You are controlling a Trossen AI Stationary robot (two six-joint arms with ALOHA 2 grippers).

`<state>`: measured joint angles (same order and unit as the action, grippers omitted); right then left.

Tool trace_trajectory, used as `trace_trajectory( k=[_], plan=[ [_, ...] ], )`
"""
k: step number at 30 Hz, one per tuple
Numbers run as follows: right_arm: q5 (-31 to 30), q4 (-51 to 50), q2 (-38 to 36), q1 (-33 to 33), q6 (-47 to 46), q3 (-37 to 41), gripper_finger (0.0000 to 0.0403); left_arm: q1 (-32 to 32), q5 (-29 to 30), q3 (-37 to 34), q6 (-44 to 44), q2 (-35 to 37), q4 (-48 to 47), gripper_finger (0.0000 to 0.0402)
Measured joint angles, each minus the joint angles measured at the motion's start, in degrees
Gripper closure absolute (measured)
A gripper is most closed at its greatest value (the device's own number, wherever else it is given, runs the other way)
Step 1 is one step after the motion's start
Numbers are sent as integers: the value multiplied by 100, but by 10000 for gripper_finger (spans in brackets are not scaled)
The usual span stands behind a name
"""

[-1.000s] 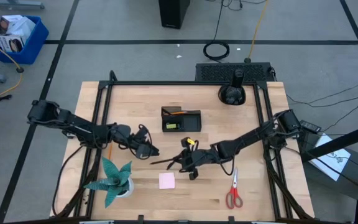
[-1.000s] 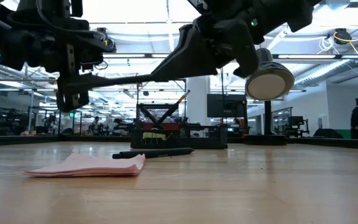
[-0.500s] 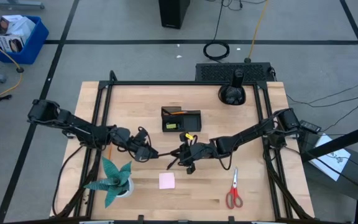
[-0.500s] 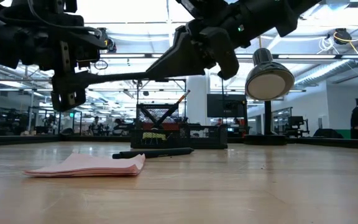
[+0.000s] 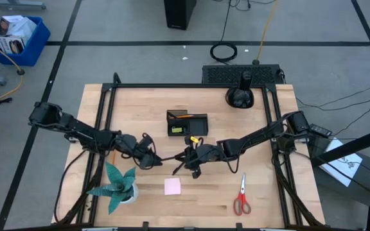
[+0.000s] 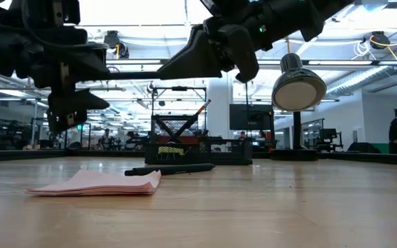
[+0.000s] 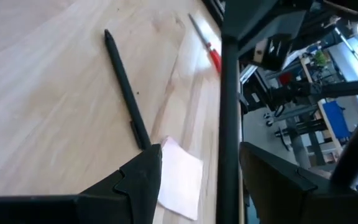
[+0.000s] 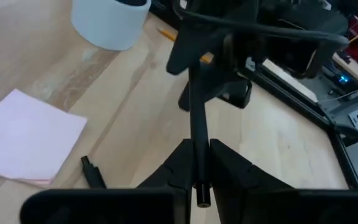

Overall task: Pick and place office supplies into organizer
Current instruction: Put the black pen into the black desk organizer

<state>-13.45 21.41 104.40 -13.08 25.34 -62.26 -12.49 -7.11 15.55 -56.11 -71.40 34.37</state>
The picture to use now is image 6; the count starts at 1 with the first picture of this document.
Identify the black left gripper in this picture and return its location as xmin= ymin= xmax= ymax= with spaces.
xmin=0 ymin=0 xmax=112 ymax=134

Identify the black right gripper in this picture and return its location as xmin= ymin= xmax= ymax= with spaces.
xmin=156 ymin=0 xmax=325 ymax=83

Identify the orange pencil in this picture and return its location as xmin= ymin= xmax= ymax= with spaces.
xmin=193 ymin=99 xmax=212 ymax=120

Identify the pink sticky note pad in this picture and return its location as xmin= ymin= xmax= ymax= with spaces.
xmin=26 ymin=168 xmax=162 ymax=197

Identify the black mesh desk organizer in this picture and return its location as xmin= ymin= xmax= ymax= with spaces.
xmin=144 ymin=114 xmax=254 ymax=165

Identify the black background monitor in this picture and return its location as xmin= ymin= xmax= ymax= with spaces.
xmin=229 ymin=104 xmax=274 ymax=131

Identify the black desk lamp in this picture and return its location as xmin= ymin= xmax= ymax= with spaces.
xmin=270 ymin=53 xmax=327 ymax=162

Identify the black background robot station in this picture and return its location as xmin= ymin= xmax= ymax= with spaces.
xmin=317 ymin=128 xmax=344 ymax=152

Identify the green panel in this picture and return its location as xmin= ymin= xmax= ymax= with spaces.
xmin=372 ymin=143 xmax=389 ymax=155

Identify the black background frame rig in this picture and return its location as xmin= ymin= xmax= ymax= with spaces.
xmin=151 ymin=85 xmax=207 ymax=138

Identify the black ceiling cable reel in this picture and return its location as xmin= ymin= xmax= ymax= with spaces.
xmin=103 ymin=30 xmax=130 ymax=59
xmin=369 ymin=30 xmax=391 ymax=50

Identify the black aluminium table frame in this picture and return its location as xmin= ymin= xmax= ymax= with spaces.
xmin=0 ymin=148 xmax=397 ymax=167

